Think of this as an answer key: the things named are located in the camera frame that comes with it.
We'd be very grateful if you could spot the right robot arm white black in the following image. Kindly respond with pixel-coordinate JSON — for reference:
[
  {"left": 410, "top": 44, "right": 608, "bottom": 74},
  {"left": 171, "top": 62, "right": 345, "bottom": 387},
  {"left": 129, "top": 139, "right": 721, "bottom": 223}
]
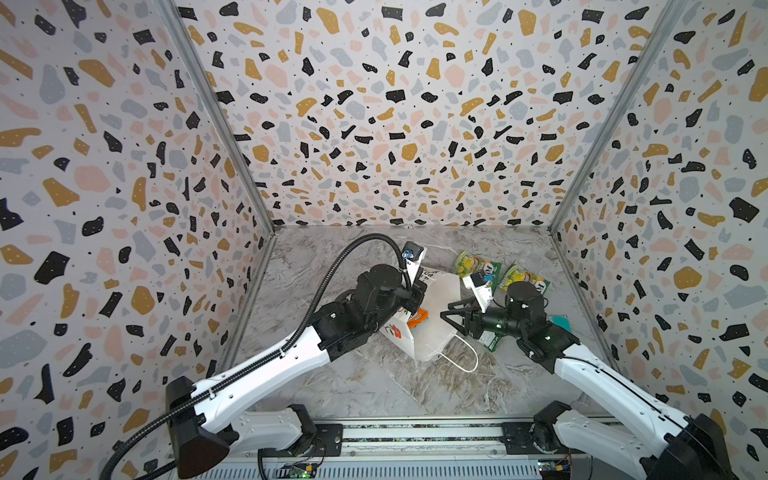
[{"left": 440, "top": 281, "right": 734, "bottom": 479}]

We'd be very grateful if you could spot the orange snack pack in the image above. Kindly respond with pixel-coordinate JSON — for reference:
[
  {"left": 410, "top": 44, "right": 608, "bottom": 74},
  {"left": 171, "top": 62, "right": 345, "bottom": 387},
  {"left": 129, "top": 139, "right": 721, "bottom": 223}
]
[{"left": 407, "top": 309, "right": 429, "bottom": 330}]

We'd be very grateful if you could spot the black corrugated cable conduit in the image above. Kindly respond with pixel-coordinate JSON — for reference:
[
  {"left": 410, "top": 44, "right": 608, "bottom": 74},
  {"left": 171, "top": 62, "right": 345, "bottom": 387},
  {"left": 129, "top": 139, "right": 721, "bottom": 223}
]
[{"left": 98, "top": 233, "right": 406, "bottom": 480}]

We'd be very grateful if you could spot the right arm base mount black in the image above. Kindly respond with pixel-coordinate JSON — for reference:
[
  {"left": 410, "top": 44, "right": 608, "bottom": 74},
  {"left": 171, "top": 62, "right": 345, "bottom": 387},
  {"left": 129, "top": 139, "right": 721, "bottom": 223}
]
[{"left": 500, "top": 421, "right": 570, "bottom": 455}]

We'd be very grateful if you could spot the white paper bag red flower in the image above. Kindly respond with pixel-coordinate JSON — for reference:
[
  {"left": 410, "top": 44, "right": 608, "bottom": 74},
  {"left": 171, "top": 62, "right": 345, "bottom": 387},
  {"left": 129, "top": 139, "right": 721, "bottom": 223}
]
[{"left": 382, "top": 268, "right": 479, "bottom": 373}]

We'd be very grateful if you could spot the corner aluminium post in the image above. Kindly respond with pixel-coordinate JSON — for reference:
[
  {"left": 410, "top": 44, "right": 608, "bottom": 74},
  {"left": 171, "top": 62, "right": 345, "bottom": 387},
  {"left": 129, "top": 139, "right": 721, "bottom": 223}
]
[
  {"left": 547, "top": 0, "right": 691, "bottom": 235},
  {"left": 152, "top": 0, "right": 278, "bottom": 235}
]

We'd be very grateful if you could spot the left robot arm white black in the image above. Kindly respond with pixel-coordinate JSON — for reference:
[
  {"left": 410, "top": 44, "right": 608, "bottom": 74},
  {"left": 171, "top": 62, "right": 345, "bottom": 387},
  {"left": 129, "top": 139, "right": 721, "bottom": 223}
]
[{"left": 165, "top": 262, "right": 427, "bottom": 479}]

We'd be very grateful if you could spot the teal Fox's candy bag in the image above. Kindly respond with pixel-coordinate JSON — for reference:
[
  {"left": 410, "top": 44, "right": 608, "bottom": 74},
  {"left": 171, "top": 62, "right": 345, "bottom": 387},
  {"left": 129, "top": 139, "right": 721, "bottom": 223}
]
[{"left": 549, "top": 315, "right": 572, "bottom": 332}]

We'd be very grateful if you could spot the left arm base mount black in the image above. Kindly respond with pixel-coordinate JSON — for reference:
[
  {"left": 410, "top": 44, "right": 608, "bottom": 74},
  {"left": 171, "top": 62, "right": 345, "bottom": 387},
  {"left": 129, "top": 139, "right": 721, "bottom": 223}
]
[{"left": 261, "top": 423, "right": 344, "bottom": 458}]

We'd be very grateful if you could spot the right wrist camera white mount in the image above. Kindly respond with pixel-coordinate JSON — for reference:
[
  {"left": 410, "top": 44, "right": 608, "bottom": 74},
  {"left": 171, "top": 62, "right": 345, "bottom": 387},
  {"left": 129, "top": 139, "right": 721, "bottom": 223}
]
[{"left": 462, "top": 271, "right": 494, "bottom": 313}]

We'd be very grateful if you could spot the green Fox's candy bag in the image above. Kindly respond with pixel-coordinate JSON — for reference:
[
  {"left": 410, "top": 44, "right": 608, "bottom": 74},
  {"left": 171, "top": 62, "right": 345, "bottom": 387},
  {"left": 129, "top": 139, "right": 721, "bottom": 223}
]
[
  {"left": 499, "top": 264, "right": 550, "bottom": 294},
  {"left": 451, "top": 251, "right": 502, "bottom": 291},
  {"left": 479, "top": 331, "right": 503, "bottom": 352}
]

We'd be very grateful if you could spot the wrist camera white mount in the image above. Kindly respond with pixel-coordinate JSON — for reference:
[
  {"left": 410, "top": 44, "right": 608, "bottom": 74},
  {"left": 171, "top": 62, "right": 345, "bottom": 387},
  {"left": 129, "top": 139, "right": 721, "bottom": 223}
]
[
  {"left": 462, "top": 271, "right": 494, "bottom": 313},
  {"left": 402, "top": 241, "right": 426, "bottom": 283}
]

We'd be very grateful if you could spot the right corner aluminium post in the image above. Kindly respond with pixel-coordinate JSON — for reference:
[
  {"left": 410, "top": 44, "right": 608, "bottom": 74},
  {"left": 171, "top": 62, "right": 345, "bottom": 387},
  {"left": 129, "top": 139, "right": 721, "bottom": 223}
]
[{"left": 547, "top": 0, "right": 691, "bottom": 235}]

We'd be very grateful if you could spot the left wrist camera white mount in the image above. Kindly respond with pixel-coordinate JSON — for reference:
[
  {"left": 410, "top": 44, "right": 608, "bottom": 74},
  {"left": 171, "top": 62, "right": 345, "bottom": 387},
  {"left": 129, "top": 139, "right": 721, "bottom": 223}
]
[{"left": 402, "top": 241, "right": 426, "bottom": 283}]

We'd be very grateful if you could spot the left corner aluminium post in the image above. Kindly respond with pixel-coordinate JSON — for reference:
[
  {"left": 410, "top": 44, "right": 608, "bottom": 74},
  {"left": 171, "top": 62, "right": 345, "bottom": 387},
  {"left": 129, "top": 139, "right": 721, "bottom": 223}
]
[{"left": 152, "top": 0, "right": 278, "bottom": 235}]

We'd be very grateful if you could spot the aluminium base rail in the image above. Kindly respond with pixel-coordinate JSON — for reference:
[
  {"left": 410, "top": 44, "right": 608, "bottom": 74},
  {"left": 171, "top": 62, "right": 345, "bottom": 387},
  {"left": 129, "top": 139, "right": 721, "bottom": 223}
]
[{"left": 161, "top": 416, "right": 679, "bottom": 480}]

